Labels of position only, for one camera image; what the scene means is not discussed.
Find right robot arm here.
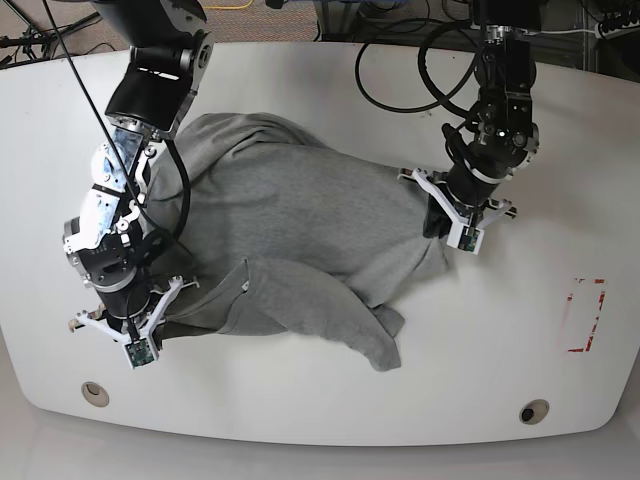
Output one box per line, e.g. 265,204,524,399
63,1,213,367

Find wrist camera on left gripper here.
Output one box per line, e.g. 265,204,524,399
446,222,485,255

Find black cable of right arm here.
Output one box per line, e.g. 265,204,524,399
42,0,194,261

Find left table cable grommet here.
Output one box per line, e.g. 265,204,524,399
81,382,110,408

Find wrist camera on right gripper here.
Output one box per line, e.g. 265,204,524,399
124,338,159,369

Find white power strip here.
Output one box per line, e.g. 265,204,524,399
595,10,639,39

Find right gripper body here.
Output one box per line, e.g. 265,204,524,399
68,275,201,346

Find black tripod legs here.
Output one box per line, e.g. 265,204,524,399
1,1,102,70

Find grey T-shirt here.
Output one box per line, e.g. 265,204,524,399
152,113,447,372

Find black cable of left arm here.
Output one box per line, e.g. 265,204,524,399
355,17,494,119

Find red tape rectangle marking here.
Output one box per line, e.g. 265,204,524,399
561,278,607,353

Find right table cable grommet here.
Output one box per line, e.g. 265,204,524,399
519,399,550,425

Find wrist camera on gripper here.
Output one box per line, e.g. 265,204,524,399
446,222,485,255
124,338,159,369

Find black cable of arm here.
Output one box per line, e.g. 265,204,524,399
355,17,494,119
42,0,194,261

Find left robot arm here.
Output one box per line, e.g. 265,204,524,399
418,1,541,240

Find table cable grommet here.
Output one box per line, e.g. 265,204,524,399
519,399,550,425
81,382,110,408

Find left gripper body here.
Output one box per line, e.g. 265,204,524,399
398,167,518,230

